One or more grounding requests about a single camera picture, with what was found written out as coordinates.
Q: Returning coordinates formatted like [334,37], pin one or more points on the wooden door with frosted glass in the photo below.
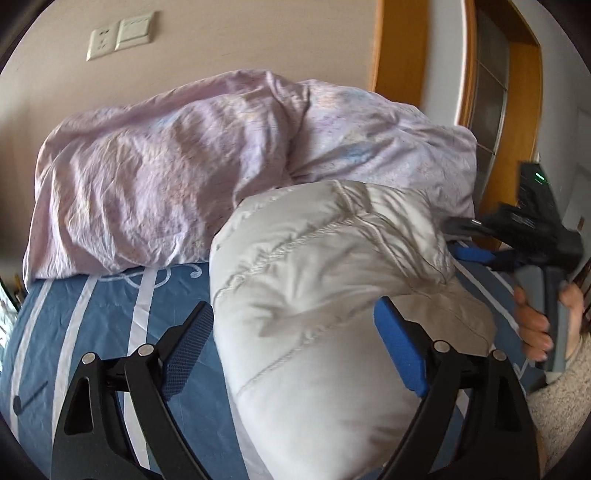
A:
[489,92]

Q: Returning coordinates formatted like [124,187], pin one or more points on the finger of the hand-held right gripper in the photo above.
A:
[471,225]
[475,255]

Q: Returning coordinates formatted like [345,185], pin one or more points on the white wall light switch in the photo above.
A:
[134,30]

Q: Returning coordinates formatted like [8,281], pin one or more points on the white puffer jacket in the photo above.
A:
[314,295]

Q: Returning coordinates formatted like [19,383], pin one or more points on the person's right hand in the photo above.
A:
[533,325]

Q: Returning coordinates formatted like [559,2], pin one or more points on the pink floral duvet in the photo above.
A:
[184,175]

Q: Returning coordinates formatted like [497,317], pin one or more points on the blue white striped bedsheet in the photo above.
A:
[106,323]

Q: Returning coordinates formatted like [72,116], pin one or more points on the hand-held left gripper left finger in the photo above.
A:
[187,350]

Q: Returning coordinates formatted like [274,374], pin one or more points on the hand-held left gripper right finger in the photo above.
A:
[399,353]

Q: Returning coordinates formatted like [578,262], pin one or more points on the person's right forearm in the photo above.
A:
[565,406]

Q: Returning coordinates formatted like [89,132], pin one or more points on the white wall socket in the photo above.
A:
[100,42]

